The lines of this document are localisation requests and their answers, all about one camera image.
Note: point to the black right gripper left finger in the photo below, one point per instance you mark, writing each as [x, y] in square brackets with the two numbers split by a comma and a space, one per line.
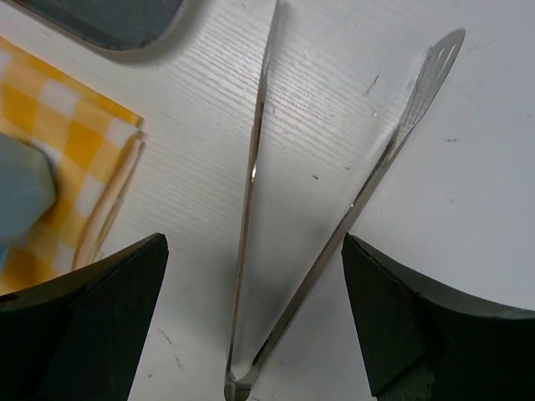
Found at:
[80, 336]

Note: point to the yellow checkered cloth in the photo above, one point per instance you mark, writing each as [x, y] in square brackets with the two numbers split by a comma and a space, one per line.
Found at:
[93, 145]

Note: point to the blue floral tray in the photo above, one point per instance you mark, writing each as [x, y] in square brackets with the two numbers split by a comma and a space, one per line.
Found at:
[123, 31]

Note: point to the light blue mug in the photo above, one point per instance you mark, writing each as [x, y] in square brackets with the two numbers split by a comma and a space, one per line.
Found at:
[27, 190]

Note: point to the steel serving tongs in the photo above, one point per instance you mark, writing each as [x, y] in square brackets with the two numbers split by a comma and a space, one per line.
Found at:
[435, 68]

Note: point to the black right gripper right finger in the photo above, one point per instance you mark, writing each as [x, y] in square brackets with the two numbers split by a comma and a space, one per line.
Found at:
[423, 340]

